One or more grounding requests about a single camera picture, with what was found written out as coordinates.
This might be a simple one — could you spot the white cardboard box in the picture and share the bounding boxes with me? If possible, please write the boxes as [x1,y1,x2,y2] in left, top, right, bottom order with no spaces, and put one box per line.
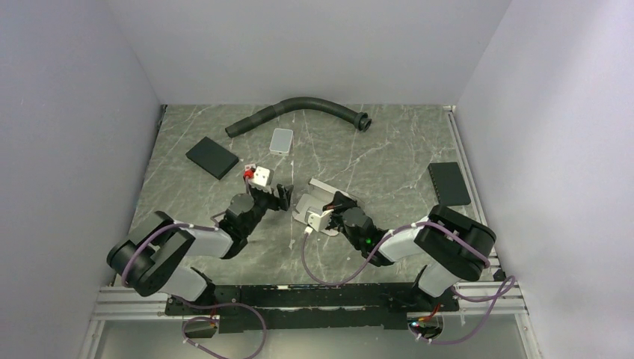
[292,178,365,236]

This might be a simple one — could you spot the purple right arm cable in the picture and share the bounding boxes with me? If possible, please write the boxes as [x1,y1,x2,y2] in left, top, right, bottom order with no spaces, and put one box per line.
[301,220,517,346]

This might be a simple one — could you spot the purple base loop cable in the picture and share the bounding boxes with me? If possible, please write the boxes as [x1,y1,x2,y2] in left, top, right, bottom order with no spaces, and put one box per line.
[181,299,269,359]

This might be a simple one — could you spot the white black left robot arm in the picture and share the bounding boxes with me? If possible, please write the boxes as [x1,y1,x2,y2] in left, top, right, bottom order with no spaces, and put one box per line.
[106,184,294,314]

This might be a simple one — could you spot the clear white plastic case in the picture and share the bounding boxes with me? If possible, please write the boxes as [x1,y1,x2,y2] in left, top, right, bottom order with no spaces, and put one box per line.
[269,128,294,156]

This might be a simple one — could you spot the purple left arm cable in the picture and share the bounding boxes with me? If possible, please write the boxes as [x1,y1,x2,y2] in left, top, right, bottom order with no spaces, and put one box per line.
[120,176,253,289]

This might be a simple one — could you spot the black flat rectangular box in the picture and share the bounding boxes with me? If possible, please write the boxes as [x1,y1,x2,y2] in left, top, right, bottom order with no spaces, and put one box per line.
[185,137,239,180]

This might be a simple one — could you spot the aluminium frame rail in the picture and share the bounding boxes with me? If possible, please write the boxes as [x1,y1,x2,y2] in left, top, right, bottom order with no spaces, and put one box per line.
[91,286,167,321]

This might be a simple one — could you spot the black corrugated hose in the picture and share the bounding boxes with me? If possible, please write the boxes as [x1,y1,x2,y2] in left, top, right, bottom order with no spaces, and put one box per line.
[225,96,373,139]

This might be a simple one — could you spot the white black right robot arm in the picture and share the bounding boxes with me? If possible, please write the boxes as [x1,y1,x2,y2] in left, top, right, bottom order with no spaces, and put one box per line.
[318,191,496,310]

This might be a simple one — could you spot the black mounting base rail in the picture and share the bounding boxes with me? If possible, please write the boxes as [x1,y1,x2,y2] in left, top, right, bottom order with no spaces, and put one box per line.
[165,283,459,334]

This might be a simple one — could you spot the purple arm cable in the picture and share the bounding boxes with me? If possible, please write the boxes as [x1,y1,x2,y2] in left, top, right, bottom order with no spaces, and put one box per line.
[301,220,517,346]
[120,176,253,289]

